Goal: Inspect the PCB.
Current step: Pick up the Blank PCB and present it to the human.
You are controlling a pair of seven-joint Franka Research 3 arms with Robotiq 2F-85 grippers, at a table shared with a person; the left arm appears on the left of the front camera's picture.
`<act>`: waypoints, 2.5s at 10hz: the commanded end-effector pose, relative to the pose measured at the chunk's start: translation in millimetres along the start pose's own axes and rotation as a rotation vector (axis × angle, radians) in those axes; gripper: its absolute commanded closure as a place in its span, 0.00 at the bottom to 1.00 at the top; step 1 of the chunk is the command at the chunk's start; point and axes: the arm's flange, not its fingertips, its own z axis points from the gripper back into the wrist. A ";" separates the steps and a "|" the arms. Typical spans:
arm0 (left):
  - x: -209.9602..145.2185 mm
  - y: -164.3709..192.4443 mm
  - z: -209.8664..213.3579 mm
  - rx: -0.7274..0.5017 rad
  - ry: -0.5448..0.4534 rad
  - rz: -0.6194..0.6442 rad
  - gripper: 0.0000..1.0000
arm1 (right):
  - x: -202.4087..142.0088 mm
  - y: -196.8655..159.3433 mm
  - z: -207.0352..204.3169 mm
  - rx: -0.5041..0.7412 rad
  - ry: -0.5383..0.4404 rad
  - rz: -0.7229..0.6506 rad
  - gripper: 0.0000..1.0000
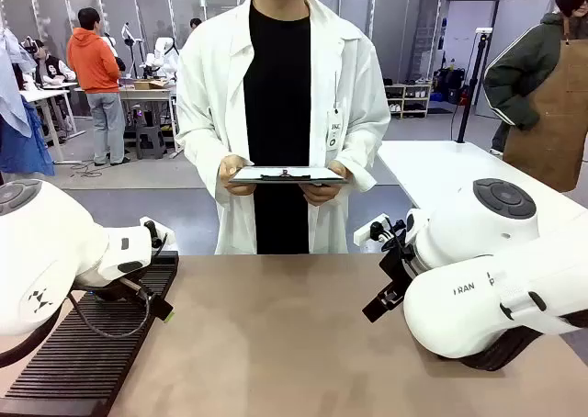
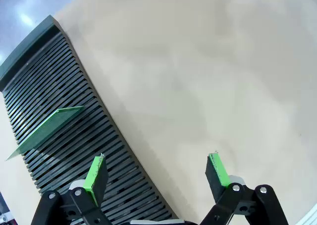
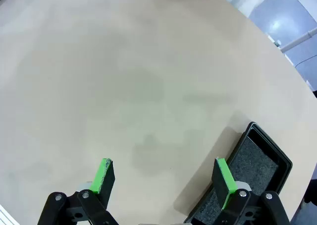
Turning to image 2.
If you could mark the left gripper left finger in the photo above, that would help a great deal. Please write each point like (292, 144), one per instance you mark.
(92, 185)

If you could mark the green PCB board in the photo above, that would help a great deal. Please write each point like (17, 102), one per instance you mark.
(49, 126)

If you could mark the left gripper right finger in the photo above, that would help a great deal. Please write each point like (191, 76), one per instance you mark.
(218, 178)

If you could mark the black slotted PCB rack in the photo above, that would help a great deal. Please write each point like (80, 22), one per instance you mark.
(62, 86)

